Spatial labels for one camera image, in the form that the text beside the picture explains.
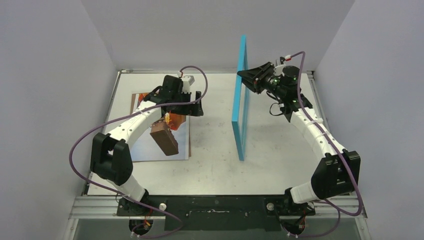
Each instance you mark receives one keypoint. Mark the aluminium rail front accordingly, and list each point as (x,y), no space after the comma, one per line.
(106,207)

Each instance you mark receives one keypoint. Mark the blue wooden picture frame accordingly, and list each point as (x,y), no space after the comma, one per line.
(240,105)

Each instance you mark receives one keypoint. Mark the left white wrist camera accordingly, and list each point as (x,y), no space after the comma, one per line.
(187,82)

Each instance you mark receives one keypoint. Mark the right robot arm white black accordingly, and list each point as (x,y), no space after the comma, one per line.
(337,170)

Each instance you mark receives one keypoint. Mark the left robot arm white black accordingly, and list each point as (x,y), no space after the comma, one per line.
(111,156)

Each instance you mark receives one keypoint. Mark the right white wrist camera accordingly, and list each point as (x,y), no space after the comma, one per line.
(281,63)

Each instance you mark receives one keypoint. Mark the hot air balloon photo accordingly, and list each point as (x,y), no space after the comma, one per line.
(149,145)

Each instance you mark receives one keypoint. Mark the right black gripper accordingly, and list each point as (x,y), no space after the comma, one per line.
(261,77)

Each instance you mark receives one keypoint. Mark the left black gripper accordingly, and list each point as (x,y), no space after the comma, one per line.
(193,110)

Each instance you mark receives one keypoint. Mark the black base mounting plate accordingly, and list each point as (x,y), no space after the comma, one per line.
(218,212)

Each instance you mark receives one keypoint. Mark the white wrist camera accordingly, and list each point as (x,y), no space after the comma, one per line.
(187,82)
(281,63)

